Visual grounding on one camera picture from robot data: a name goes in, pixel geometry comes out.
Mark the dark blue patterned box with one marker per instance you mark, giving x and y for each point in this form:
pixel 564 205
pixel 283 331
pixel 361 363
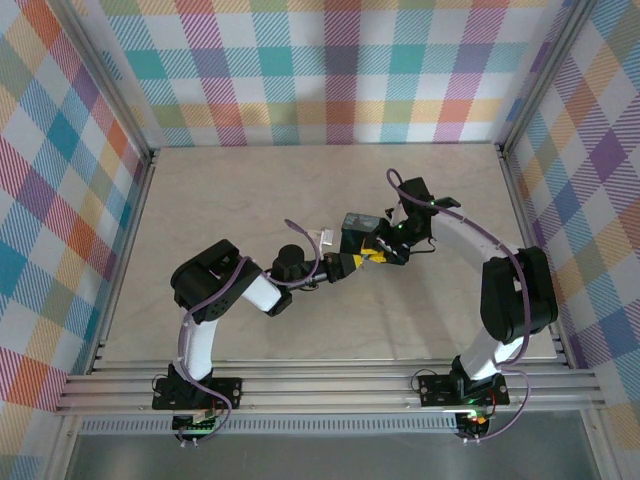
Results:
pixel 357 232

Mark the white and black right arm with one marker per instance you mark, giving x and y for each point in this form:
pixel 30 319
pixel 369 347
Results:
pixel 470 235

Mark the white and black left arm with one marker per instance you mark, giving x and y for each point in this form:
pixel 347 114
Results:
pixel 200 350

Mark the aluminium side rail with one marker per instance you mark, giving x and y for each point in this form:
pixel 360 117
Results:
pixel 127 260
pixel 536 260

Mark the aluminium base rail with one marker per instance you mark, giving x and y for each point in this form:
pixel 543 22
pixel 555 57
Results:
pixel 325 390

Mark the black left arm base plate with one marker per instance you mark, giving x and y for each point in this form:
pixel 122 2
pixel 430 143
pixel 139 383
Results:
pixel 227 387

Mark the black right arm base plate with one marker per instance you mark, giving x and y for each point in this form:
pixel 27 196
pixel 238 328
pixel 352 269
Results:
pixel 435 392

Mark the aluminium frame post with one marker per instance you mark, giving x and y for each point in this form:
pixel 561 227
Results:
pixel 107 80
pixel 547 75

